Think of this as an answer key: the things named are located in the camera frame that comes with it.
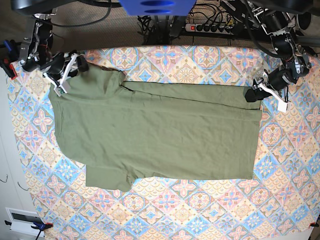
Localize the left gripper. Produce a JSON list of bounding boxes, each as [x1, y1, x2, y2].
[[244, 68, 295, 103]]

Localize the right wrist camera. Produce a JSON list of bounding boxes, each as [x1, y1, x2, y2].
[[53, 82, 71, 97]]

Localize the white wall box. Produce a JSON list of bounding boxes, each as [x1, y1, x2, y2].
[[5, 207, 42, 237]]

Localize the orange clamp lower right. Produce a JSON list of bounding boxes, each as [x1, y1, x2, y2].
[[309, 222, 320, 228]]

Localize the blue orange clamp upper left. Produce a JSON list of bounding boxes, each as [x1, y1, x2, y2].
[[0, 39, 19, 80]]

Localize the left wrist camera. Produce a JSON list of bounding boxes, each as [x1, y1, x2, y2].
[[277, 101, 289, 113]]

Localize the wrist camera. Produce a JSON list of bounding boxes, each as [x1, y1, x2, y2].
[[53, 82, 71, 97], [277, 101, 289, 113]]

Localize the blue orange clamp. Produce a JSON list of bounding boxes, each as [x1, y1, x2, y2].
[[0, 39, 19, 80], [4, 220, 54, 240]]

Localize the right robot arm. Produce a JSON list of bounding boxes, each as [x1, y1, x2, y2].
[[19, 10, 89, 81]]

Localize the patterned tablecloth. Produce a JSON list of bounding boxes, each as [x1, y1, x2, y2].
[[6, 57, 320, 240]]

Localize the blue orange clamp lower left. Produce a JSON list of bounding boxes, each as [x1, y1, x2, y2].
[[4, 220, 54, 240]]

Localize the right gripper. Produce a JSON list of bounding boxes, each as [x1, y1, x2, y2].
[[41, 52, 89, 77]]

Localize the white power strip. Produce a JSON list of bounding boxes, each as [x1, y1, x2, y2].
[[184, 23, 232, 35]]

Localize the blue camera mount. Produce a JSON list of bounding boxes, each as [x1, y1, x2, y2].
[[119, 0, 196, 17]]

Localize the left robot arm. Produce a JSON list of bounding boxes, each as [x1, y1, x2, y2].
[[244, 0, 312, 103]]

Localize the green t-shirt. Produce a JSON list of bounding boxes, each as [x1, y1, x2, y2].
[[48, 65, 262, 192]]

